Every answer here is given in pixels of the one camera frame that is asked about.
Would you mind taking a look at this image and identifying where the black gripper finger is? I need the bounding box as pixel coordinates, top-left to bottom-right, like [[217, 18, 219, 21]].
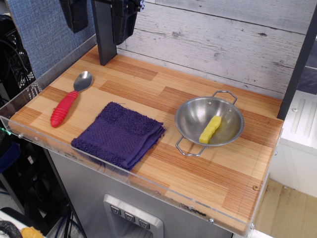
[[111, 0, 137, 45], [59, 0, 88, 33]]

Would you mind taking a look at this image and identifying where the yellow ridged tube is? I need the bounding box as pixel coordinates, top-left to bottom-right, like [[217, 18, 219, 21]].
[[199, 116, 221, 144]]

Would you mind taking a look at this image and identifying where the purple folded cloth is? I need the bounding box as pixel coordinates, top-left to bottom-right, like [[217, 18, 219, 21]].
[[71, 102, 165, 171]]

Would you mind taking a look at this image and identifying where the blue fabric partition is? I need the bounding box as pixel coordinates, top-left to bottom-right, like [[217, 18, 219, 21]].
[[6, 0, 96, 80]]

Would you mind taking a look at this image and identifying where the black plastic crate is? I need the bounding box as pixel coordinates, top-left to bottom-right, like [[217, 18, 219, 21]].
[[0, 14, 36, 99]]

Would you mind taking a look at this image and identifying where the clear acrylic table guard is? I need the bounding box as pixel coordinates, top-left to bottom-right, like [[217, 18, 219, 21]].
[[0, 47, 282, 238]]

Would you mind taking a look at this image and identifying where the silver button panel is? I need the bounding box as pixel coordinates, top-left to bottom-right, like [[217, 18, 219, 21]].
[[103, 194, 164, 238]]

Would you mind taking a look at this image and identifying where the yellow object at bottom left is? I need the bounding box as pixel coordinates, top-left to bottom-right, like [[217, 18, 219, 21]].
[[21, 227, 44, 238]]

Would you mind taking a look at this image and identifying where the dark grey left post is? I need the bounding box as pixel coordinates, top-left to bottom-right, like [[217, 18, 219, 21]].
[[91, 0, 117, 65]]

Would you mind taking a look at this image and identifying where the dark grey post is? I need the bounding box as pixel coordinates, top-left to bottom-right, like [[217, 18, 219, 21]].
[[91, 0, 117, 65], [277, 6, 317, 120]]

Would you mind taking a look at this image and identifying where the spoon with red handle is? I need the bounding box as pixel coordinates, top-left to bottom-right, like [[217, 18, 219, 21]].
[[50, 71, 93, 127]]

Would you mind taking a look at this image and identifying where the dark grey right post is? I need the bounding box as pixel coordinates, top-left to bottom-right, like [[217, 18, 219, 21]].
[[277, 6, 317, 120]]

